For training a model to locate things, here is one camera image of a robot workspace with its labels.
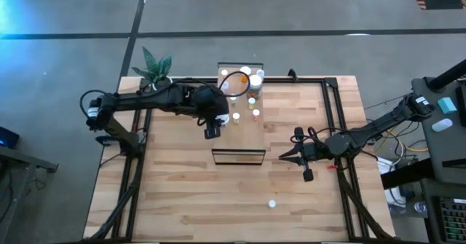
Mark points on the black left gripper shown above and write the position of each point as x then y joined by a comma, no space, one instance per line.
211,103

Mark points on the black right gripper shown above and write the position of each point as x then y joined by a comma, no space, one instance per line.
315,152

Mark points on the orange pill vial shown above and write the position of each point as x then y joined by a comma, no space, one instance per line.
245,70

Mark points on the large gummy supplement bottle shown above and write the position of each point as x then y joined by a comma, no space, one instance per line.
255,81

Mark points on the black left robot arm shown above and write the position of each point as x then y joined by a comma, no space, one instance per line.
145,100

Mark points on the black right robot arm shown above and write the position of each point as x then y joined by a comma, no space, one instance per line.
382,124

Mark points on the clear vial, ribbed white cap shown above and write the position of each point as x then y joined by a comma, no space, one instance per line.
225,86

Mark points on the small white-capped pill vial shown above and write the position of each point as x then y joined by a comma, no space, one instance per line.
224,72

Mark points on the green plant in white pot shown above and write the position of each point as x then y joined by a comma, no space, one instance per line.
156,69

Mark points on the white power strip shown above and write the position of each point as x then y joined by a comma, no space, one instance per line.
385,165

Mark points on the grey side desk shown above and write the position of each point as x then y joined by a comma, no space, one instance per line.
433,153

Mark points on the white oblong object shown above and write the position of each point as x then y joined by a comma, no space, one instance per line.
442,125

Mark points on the teal box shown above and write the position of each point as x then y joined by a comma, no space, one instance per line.
446,105

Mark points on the backlit keyboard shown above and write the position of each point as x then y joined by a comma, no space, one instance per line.
453,220

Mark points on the grey metal side table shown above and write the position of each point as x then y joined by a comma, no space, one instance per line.
25,160

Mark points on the black device with blue light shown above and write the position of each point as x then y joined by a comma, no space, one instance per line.
8,138

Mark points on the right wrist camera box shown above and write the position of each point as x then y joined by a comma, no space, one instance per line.
308,175

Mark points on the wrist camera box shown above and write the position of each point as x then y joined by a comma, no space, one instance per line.
212,131
308,175

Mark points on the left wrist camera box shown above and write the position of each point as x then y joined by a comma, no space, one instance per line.
212,131

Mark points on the wooden shelf, black metal frame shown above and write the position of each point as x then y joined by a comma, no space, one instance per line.
244,138

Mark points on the black aluminium table frame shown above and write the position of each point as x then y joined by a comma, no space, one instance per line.
309,80

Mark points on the black round post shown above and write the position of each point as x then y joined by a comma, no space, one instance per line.
449,75

